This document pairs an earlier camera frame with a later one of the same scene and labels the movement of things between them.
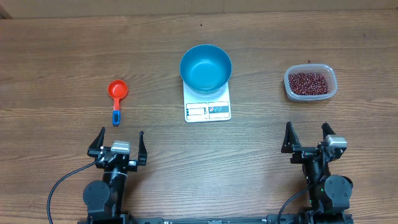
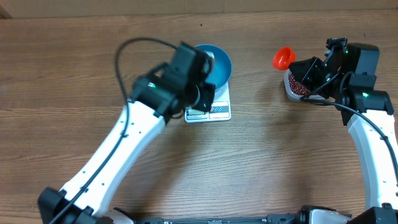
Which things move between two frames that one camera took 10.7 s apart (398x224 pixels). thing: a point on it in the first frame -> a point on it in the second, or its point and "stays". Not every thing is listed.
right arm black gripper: [291, 145] -> [312, 66]
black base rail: [270, 219] stays
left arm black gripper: [132, 166] -> [204, 103]
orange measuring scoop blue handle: [117, 89] -> [282, 57]
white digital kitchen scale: [199, 107] stays
